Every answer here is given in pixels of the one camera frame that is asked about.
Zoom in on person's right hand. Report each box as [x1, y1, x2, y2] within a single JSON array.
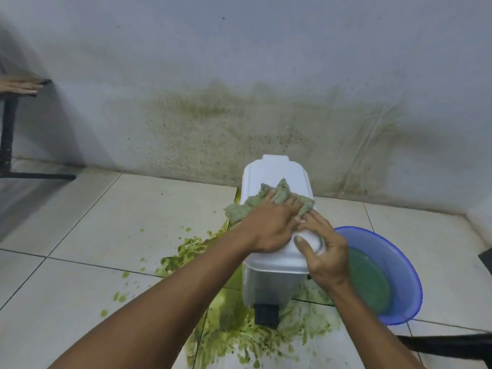
[[293, 209, 352, 293]]

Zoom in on person's left forearm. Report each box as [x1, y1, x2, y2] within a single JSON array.
[[47, 230, 253, 369]]

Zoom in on green stained cleaning cloth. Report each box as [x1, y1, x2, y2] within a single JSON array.
[[223, 178, 316, 228]]

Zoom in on grey pedal bin white lid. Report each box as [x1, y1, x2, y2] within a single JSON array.
[[239, 154, 327, 330]]

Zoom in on person's right forearm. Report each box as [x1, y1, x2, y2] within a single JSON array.
[[327, 279, 425, 369]]

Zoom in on person's left hand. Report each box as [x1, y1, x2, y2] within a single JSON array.
[[237, 189, 303, 255]]

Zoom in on blue plastic basin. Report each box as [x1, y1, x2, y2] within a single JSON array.
[[333, 225, 424, 327]]

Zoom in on black framed glass door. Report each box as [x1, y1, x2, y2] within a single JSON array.
[[478, 247, 492, 276]]

